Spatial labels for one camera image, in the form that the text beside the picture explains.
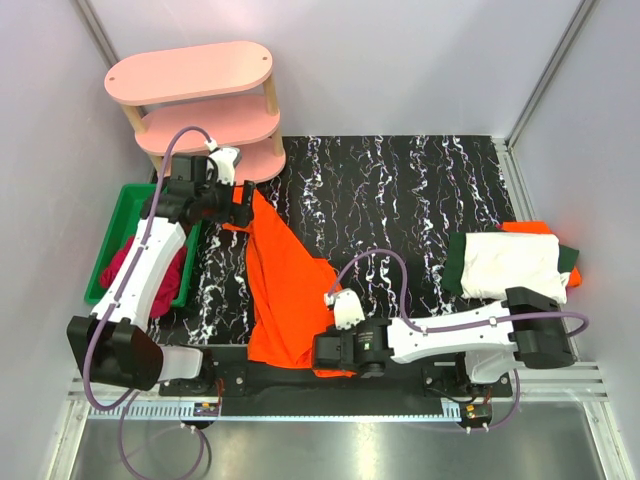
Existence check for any folded dark green t-shirt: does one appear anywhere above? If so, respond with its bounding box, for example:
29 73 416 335
442 232 582 296

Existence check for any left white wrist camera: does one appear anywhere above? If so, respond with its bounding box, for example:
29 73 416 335
206 146 242 185

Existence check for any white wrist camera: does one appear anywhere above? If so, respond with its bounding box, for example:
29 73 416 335
324 288 365 330
206 146 242 185

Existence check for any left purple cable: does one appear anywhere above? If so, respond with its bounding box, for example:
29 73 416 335
81 125 213 480

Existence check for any green plastic bin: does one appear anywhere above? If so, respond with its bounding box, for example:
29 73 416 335
84 183 201 308

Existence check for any orange connector box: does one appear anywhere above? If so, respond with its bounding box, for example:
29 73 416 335
193 401 221 417
460 403 493 429

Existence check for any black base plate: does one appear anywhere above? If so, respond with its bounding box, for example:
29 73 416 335
159 345 513 399

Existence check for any folded orange t-shirt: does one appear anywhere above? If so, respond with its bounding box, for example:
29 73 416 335
498 221 582 288

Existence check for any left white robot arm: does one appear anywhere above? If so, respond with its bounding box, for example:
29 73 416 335
67 147 255 391

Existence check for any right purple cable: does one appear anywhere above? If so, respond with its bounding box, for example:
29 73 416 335
327 248 591 432

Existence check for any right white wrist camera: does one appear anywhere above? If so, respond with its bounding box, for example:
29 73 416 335
324 288 365 330

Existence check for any left orange connector box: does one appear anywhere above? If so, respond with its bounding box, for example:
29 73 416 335
193 401 221 417

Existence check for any crumpled red t-shirt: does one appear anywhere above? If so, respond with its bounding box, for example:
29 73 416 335
99 235 188 318

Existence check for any aluminium frame rail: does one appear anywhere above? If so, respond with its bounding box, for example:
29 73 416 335
86 363 608 426

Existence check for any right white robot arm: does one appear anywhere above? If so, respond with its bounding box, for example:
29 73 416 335
312 287 575 387

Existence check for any purple cable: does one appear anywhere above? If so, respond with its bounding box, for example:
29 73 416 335
327 248 591 432
81 125 213 480

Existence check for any pink three-tier shelf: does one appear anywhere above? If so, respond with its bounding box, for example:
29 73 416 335
104 41 286 183

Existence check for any right orange connector box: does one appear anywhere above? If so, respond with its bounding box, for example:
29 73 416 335
460 403 493 429

